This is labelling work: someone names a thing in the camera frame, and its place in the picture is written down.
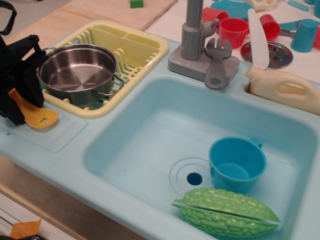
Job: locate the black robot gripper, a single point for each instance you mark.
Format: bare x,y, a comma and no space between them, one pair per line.
19,62

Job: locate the yellow dish brush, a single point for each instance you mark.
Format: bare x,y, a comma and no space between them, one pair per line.
35,117

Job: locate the stainless steel pot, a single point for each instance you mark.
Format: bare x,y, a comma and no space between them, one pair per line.
80,73

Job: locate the pale yellow dish rack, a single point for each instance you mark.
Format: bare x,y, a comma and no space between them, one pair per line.
137,53

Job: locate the orange tape piece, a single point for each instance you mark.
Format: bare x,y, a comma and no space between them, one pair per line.
25,229

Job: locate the wooden board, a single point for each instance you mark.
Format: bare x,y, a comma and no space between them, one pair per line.
78,12

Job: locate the green block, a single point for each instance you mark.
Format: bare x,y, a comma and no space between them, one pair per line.
136,4

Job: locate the light blue toy sink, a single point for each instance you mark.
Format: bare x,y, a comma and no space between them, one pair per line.
115,177

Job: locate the grey toy faucet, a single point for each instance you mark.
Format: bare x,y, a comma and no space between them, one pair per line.
190,58

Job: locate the grey toy fork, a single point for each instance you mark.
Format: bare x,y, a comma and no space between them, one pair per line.
218,50

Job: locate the red cup behind faucet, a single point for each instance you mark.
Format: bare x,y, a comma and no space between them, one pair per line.
211,14

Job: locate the blue plastic cup in sink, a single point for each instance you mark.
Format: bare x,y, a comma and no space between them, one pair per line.
236,163

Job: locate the red cup front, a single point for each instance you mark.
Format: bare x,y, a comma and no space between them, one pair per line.
235,30

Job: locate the green bitter melon toy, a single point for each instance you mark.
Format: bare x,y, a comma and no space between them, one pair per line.
226,213

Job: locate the blue plastic plate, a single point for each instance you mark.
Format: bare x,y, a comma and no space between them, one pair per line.
234,8

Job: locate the cream toy item top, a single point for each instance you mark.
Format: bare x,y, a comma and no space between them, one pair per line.
261,5

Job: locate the red cup right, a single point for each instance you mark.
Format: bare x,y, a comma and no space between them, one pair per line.
270,26

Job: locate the cream detergent bottle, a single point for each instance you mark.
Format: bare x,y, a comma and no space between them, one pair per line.
284,88

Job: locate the blue toy utensil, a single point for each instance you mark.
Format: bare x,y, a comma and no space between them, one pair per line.
290,26

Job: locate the blue cup upside down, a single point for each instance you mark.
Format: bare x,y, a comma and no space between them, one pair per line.
305,35

